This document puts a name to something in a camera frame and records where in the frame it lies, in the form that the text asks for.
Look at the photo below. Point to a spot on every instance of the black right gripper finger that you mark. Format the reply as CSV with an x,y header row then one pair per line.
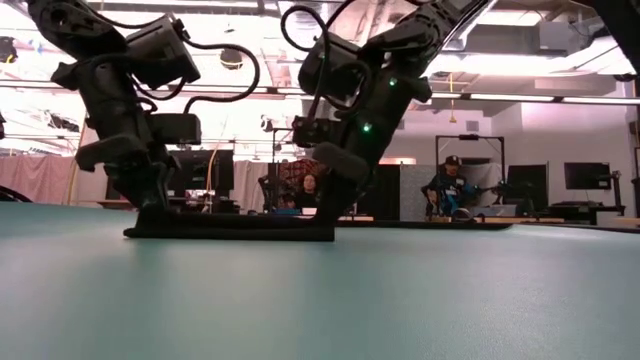
x,y
345,170

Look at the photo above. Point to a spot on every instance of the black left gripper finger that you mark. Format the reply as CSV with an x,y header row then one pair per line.
x,y
140,185

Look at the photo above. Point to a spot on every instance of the black towel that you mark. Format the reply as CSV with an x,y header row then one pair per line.
x,y
225,227

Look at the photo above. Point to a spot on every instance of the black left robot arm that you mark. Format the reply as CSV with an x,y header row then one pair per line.
x,y
75,25

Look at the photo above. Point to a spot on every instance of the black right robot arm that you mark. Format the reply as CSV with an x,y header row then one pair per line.
x,y
425,30

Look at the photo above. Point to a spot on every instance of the person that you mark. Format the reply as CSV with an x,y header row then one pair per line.
x,y
452,187
309,192

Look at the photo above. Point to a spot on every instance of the black partition panel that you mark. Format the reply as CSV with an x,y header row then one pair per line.
x,y
385,197

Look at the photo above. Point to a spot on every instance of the red patterned fabric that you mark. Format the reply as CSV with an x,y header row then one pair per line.
x,y
295,170

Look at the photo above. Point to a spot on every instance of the large black monitor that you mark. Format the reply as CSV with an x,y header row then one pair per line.
x,y
205,172

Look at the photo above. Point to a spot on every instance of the grey partition panel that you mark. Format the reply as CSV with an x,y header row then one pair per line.
x,y
415,195

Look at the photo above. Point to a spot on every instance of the white curtain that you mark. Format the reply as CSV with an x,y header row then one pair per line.
x,y
247,185

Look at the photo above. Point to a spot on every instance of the pink curtain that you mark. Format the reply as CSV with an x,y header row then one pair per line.
x,y
40,177

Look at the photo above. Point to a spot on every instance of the long light strip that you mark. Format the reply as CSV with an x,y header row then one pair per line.
x,y
500,97

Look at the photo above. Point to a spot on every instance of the green table mat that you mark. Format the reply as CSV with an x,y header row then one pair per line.
x,y
350,300

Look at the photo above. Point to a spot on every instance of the black dome fixture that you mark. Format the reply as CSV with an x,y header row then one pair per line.
x,y
231,57

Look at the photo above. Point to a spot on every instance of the dark desk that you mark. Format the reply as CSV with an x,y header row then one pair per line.
x,y
585,206

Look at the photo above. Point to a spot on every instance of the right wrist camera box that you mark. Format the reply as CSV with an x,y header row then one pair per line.
x,y
310,131

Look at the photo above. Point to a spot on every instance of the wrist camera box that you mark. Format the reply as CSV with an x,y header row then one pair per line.
x,y
310,131
175,129

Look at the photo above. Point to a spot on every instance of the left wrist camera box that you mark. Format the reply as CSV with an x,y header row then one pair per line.
x,y
175,129

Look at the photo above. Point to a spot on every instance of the black frame stand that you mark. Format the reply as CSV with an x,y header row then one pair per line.
x,y
470,137

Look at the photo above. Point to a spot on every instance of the silver round duct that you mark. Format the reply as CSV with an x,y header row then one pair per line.
x,y
477,30

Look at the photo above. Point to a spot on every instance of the grey rectangular duct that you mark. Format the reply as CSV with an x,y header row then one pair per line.
x,y
520,37

